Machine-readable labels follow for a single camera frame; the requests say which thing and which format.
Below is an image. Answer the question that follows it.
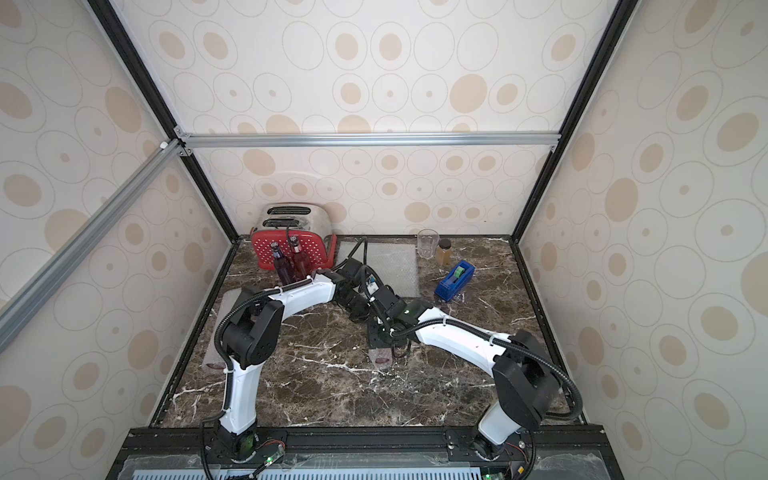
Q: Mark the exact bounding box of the red drink bottle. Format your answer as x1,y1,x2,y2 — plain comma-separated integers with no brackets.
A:
288,235,312,280
368,348,393,369

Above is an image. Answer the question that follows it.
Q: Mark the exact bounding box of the blue tape dispenser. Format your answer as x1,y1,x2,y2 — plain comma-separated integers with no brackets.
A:
435,260,475,302

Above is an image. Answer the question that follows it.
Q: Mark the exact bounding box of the single bubble wrap sheet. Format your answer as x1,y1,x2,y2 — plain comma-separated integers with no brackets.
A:
202,287,244,374

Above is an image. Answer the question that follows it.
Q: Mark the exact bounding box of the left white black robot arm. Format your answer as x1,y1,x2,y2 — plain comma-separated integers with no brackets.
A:
210,254,371,462

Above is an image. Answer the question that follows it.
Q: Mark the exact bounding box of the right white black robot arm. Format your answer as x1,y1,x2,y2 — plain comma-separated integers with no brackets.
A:
359,264,584,460

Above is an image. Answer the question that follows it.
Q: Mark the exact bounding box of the red perforated plastic basket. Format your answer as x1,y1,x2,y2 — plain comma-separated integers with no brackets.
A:
250,228,337,270

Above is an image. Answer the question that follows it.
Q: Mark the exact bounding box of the red drink bottle back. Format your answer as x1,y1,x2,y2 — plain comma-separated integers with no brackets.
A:
288,235,312,280

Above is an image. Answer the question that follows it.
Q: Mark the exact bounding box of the purple drink bottle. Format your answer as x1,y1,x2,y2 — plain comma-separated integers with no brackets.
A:
270,242,295,285

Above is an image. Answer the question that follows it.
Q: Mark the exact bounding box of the silver toaster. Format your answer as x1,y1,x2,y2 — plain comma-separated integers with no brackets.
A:
252,203,332,239

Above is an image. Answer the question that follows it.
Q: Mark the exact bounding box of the brown spice jar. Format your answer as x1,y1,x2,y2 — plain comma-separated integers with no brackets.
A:
435,238,452,267

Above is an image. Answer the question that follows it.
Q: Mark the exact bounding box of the clear drinking glass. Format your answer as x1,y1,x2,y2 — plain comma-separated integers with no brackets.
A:
417,229,440,260

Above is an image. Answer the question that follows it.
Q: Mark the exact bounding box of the horizontal aluminium bar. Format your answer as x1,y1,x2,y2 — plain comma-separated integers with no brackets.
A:
180,131,561,148

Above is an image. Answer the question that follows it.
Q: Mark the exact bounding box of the left diagonal aluminium bar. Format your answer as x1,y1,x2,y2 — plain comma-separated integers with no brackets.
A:
1,139,182,349

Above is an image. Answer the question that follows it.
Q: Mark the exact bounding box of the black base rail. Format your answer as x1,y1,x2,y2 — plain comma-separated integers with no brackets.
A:
107,425,623,479

